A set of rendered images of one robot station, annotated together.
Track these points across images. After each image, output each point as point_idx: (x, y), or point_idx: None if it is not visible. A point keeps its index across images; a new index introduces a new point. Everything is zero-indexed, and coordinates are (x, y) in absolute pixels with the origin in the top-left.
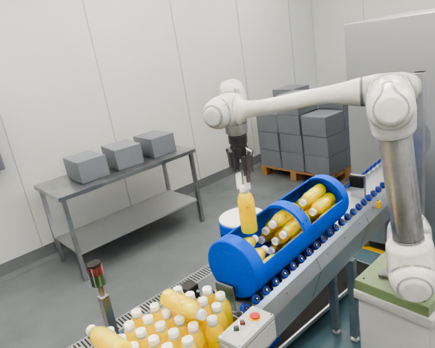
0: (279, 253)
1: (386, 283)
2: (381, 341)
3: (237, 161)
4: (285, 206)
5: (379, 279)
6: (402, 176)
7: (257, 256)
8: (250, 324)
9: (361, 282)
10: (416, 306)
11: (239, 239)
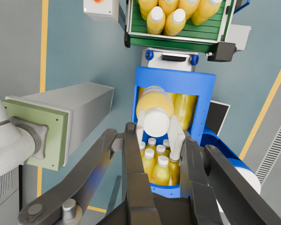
0: (131, 114)
1: (38, 119)
2: (69, 99)
3: (184, 177)
4: (152, 188)
5: (45, 122)
6: None
7: (139, 82)
8: None
9: (57, 114)
10: (11, 102)
11: (167, 85)
